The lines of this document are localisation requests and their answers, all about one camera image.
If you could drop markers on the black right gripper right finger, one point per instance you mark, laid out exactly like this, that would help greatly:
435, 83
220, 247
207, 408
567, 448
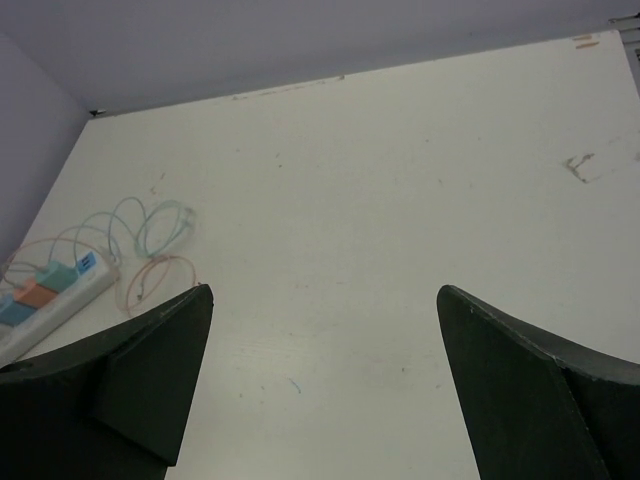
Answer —
536, 405

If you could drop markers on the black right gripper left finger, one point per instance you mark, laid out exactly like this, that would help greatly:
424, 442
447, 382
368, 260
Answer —
113, 405

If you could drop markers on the white power strip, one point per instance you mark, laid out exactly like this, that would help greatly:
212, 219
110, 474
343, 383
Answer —
97, 275

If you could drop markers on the orange charger plug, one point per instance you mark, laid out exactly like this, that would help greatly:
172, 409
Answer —
33, 295

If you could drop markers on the mint green charger plug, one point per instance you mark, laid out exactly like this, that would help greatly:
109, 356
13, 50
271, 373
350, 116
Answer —
56, 276

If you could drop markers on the light blue charger plug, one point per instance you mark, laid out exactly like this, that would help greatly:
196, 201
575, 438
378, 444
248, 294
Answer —
13, 313

